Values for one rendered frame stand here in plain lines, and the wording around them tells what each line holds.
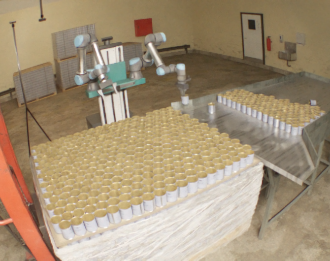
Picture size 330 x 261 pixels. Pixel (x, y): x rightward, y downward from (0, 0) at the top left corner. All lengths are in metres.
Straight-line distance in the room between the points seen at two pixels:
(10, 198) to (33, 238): 0.34
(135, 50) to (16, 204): 8.28
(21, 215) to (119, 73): 2.01
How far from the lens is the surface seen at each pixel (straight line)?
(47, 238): 1.86
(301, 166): 1.90
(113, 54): 3.06
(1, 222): 1.68
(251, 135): 2.23
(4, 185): 1.52
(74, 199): 1.51
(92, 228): 1.34
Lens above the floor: 2.07
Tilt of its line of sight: 26 degrees down
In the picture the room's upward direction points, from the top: 5 degrees counter-clockwise
